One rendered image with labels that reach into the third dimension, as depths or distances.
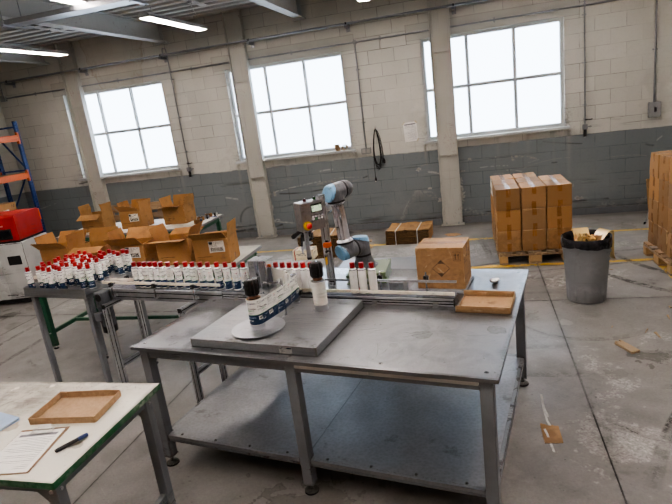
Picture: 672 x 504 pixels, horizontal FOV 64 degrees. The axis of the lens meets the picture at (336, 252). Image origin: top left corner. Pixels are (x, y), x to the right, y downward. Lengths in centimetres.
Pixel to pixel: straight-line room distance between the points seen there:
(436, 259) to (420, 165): 541
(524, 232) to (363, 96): 358
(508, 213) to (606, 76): 304
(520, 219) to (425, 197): 259
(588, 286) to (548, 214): 143
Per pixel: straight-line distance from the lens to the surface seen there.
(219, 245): 502
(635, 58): 890
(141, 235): 572
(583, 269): 535
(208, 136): 969
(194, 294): 401
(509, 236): 659
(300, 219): 345
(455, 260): 339
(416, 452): 308
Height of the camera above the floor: 203
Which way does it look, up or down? 15 degrees down
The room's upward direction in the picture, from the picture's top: 7 degrees counter-clockwise
